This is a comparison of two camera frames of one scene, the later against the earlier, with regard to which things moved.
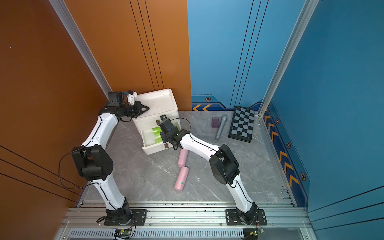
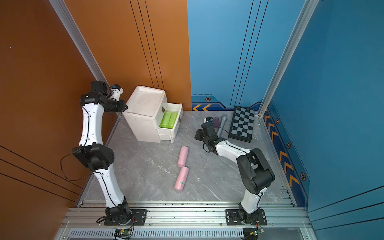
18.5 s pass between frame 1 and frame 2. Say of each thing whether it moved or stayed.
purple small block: stayed
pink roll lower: stayed
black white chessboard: stayed
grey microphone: stayed
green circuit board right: stayed
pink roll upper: stayed
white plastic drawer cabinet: moved
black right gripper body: moved
